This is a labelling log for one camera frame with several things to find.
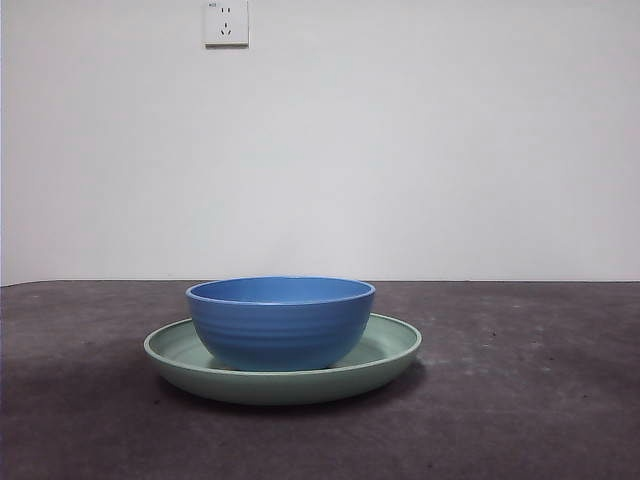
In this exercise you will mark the white wall power socket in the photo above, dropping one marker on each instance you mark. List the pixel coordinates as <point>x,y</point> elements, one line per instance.
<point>226,25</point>

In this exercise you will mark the blue ribbed bowl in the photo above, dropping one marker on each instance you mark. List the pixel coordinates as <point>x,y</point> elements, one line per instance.
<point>280,335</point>

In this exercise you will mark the pale green round plate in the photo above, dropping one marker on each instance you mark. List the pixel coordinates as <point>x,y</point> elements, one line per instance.
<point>280,387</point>

